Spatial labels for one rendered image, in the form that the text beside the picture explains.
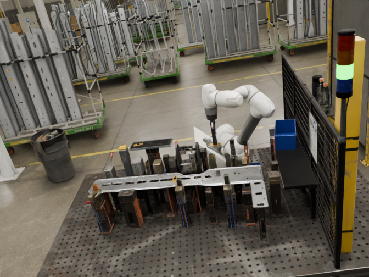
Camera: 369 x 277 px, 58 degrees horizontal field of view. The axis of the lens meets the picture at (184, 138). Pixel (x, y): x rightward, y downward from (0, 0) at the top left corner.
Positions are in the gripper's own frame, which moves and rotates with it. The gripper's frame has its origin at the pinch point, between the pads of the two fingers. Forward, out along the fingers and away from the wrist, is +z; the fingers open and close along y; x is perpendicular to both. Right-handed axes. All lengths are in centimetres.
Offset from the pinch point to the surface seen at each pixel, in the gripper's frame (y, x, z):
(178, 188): -20.0, 28.4, 27.0
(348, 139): -54, -73, -20
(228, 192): -25.2, -6.8, 29.3
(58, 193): 145, 238, 133
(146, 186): -6, 56, 32
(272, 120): 309, -76, 124
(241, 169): 5.2, -17.1, 30.0
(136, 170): 12, 68, 27
